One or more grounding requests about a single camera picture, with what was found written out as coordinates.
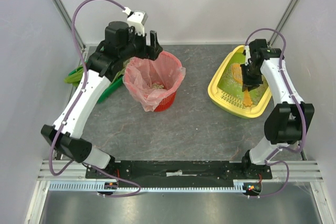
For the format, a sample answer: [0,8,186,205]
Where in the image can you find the orange litter scoop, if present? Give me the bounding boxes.
[232,63,253,108]

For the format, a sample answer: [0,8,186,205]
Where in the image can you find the red mesh waste basket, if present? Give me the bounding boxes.
[123,50,183,113]

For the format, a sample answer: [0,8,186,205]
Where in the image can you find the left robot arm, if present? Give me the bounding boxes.
[41,21,163,169]

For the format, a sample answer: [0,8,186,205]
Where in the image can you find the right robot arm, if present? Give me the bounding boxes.
[240,39,314,178]

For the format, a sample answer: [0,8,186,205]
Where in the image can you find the cat litter granules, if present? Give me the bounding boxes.
[220,62,268,91]

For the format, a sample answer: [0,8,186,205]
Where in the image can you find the yellow green litter box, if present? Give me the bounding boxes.
[207,45,271,119]

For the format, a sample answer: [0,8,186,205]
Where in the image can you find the green plastic tray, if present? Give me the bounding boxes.
[68,53,124,104]

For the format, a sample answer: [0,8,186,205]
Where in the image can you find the green leafy vegetable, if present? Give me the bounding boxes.
[64,66,83,87]

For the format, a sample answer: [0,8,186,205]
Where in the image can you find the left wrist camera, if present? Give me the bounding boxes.
[122,7,148,36]

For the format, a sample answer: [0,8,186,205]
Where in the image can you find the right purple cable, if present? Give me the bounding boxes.
[241,28,308,199]

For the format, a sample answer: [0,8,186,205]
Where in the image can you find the purple cable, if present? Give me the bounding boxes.
[241,28,308,199]
[49,0,142,198]

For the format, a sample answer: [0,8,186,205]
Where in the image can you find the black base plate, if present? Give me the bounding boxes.
[86,161,272,187]

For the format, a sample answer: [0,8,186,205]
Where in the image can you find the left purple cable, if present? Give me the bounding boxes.
[49,0,142,198]

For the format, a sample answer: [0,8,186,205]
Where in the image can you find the slotted cable duct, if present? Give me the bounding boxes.
[48,181,261,193]

